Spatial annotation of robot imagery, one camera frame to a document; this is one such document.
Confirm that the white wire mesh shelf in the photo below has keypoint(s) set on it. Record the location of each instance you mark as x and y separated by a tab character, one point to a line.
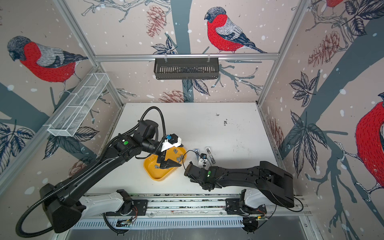
81	102

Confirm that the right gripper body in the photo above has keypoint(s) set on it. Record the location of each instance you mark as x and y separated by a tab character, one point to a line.
202	182

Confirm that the yellow plastic tray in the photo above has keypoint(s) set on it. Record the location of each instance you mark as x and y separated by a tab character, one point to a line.
161	174

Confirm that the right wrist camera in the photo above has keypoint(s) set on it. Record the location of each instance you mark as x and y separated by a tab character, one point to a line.
203	157

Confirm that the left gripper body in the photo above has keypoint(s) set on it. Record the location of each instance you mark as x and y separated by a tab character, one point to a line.
162	155

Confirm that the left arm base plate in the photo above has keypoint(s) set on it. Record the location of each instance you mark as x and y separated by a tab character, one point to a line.
133	208

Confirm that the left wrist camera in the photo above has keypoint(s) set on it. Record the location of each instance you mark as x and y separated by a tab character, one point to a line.
171	141

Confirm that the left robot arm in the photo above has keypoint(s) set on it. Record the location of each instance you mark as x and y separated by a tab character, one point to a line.
62	203

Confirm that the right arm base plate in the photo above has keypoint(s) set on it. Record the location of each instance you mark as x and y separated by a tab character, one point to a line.
238	207

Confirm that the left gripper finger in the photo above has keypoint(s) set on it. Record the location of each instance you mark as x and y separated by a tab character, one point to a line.
173	163
164	165

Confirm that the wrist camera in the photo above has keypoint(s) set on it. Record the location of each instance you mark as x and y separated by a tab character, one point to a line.
203	157
171	141

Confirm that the aluminium mounting rail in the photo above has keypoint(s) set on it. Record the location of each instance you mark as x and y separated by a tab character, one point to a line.
189	206

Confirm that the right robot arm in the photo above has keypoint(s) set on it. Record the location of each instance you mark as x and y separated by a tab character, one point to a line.
271	181

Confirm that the black wall basket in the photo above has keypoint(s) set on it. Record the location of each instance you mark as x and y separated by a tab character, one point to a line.
187	69

